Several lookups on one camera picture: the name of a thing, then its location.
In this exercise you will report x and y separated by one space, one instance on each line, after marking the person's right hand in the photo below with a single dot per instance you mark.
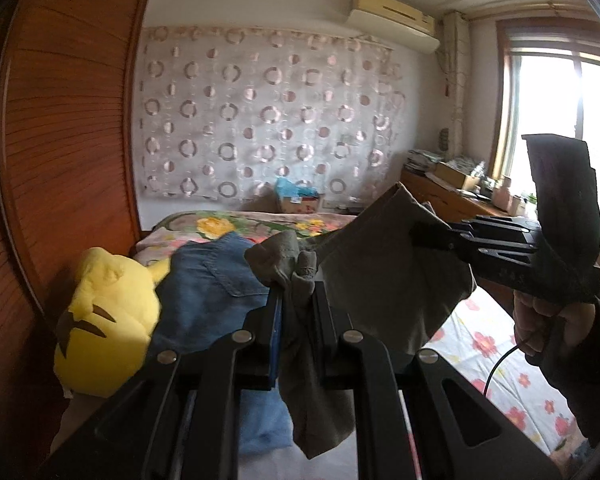
530 315

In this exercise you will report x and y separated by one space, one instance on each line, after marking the blue plastic bag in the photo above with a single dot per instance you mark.
292 187

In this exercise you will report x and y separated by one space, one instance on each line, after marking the window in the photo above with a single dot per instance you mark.
550 95

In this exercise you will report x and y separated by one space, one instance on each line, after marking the small cardboard box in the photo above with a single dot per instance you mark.
300 205

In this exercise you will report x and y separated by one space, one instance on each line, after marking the pink jar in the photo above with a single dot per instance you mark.
505 192

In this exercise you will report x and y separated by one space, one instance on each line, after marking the flat cardboard box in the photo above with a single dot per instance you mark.
455 172

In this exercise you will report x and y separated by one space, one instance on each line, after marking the pale window curtain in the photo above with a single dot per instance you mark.
452 85

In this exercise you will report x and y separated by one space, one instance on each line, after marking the blue jeans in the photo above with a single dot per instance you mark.
205 280

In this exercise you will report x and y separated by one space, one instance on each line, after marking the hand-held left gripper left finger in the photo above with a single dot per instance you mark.
276 340

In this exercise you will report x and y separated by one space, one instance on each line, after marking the wall air conditioner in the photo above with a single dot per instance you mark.
395 25

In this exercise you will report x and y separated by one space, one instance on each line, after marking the yellow plush toy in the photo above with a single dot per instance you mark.
110 320

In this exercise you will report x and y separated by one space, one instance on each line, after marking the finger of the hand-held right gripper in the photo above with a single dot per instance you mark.
435 237

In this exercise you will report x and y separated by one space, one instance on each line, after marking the wooden headboard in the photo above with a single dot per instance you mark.
70 110

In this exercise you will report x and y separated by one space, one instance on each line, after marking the circle patterned curtain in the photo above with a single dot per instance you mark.
270 110

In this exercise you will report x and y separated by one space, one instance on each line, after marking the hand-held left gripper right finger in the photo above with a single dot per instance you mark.
325 340

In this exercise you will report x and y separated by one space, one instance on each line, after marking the stack of papers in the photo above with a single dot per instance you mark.
422 160

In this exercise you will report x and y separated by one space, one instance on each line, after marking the person's right forearm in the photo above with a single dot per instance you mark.
590 385

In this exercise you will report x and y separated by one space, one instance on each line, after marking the green pants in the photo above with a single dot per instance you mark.
380 280

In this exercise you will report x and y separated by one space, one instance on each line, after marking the white floral bedsheet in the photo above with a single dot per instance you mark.
480 360

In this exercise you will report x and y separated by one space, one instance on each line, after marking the colourful floral blanket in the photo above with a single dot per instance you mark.
215 225

